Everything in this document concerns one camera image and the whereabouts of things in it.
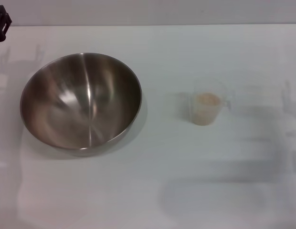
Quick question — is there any stainless steel mixing bowl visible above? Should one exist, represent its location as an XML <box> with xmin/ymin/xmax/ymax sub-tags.
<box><xmin>20</xmin><ymin>52</ymin><xmax>143</xmax><ymax>157</ymax></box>

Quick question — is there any white rice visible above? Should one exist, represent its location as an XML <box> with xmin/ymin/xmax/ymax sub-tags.
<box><xmin>193</xmin><ymin>93</ymin><xmax>222</xmax><ymax>126</ymax></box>

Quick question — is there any clear plastic measuring cup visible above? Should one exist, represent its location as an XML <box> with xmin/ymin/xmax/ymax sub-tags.
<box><xmin>190</xmin><ymin>78</ymin><xmax>232</xmax><ymax>126</ymax></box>

